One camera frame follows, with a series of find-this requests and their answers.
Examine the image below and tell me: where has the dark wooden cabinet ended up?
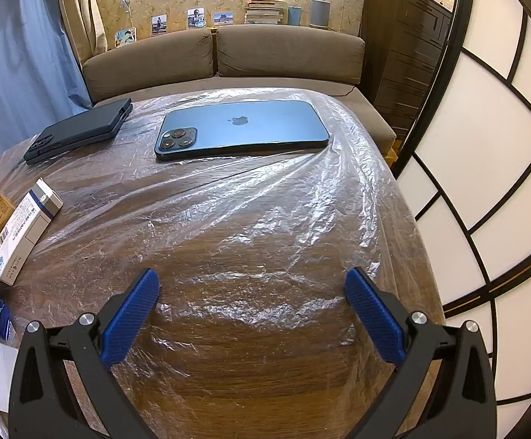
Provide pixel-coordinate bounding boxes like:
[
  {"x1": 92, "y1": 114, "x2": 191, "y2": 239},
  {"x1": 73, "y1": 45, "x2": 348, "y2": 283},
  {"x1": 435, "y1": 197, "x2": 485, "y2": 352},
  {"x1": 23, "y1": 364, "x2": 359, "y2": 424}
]
[{"x1": 359, "y1": 0, "x2": 453, "y2": 140}]

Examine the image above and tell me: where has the white medicine box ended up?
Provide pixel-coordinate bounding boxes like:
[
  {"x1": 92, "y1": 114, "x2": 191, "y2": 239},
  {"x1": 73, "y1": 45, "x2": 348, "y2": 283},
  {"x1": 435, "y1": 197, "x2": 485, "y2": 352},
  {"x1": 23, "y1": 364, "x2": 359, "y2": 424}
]
[{"x1": 0, "y1": 177, "x2": 64, "y2": 285}]

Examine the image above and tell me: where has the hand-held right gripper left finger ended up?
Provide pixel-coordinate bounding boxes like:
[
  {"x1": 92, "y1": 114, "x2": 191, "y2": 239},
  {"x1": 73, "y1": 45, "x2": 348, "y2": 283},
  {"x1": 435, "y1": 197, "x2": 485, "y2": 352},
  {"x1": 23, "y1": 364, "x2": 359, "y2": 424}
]
[{"x1": 8, "y1": 268, "x2": 161, "y2": 439}]

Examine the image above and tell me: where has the blue curtain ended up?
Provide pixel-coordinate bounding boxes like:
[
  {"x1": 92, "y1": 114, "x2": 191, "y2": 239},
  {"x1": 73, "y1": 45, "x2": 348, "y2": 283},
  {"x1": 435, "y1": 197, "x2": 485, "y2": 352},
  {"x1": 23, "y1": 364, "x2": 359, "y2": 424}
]
[{"x1": 0, "y1": 0, "x2": 93, "y2": 147}]

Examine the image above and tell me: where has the light blue framed photo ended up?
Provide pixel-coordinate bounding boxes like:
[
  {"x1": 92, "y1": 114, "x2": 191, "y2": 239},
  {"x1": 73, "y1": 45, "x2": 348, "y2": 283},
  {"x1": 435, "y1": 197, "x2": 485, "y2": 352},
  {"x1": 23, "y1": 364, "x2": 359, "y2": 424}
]
[{"x1": 115, "y1": 27, "x2": 137, "y2": 49}]

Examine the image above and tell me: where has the brown sofa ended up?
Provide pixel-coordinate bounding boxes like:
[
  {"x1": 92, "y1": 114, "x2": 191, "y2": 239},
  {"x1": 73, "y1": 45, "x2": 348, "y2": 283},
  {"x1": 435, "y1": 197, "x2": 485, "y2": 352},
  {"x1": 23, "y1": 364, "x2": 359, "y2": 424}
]
[{"x1": 81, "y1": 24, "x2": 398, "y2": 156}]

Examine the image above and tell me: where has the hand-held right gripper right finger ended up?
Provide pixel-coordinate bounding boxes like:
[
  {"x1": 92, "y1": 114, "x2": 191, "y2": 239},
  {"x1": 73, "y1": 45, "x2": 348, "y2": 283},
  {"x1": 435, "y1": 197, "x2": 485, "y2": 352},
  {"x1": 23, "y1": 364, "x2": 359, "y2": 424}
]
[{"x1": 344, "y1": 266, "x2": 497, "y2": 439}]

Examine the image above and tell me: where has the blue smartphone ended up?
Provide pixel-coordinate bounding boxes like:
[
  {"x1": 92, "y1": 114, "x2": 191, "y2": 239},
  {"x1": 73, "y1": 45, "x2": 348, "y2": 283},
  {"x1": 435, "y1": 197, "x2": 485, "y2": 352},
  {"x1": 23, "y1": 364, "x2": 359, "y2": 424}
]
[{"x1": 154, "y1": 100, "x2": 331, "y2": 162}]

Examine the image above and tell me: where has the clear plastic table cover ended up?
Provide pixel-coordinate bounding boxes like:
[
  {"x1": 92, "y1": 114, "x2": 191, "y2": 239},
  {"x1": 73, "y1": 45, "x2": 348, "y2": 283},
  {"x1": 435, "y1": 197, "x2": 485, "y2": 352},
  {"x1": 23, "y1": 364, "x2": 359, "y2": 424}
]
[{"x1": 0, "y1": 86, "x2": 446, "y2": 376}]

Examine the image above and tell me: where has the brown sofa back cushion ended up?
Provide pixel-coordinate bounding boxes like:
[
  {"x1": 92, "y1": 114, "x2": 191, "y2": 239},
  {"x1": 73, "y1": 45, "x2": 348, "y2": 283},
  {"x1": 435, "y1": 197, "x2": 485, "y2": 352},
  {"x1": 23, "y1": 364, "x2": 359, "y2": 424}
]
[
  {"x1": 216, "y1": 24, "x2": 366, "y2": 87},
  {"x1": 82, "y1": 29, "x2": 214, "y2": 104}
]

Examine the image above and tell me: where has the stack of books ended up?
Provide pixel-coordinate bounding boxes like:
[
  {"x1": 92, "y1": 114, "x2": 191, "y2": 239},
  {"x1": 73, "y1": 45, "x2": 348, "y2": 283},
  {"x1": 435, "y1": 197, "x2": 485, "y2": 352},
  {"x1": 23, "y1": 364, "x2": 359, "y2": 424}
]
[{"x1": 244, "y1": 0, "x2": 287, "y2": 25}]

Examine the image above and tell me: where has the white panel room divider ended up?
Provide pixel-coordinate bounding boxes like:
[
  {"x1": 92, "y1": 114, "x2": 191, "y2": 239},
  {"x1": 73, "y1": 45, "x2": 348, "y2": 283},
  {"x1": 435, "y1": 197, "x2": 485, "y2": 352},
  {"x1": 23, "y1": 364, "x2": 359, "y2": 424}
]
[{"x1": 393, "y1": 0, "x2": 531, "y2": 439}]

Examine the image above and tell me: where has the beige patterned curtain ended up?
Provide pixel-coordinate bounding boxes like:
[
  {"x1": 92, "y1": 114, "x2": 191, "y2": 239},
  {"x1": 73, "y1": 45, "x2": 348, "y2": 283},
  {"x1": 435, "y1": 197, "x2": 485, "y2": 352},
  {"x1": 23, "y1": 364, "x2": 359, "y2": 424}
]
[{"x1": 59, "y1": 0, "x2": 108, "y2": 56}]

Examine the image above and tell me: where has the dark cased phone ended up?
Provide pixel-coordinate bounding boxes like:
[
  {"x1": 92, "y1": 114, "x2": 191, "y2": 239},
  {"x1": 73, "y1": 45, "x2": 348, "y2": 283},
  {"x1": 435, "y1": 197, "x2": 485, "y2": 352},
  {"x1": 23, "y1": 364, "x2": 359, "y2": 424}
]
[{"x1": 23, "y1": 97, "x2": 133, "y2": 165}]

